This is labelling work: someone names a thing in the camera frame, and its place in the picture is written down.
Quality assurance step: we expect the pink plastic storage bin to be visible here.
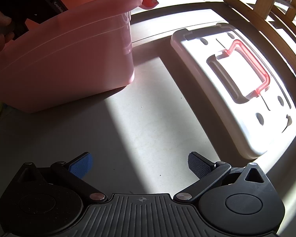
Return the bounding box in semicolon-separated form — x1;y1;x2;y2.
0;0;158;113

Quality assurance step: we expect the white bin lid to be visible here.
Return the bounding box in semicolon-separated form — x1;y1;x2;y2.
170;23;296;159

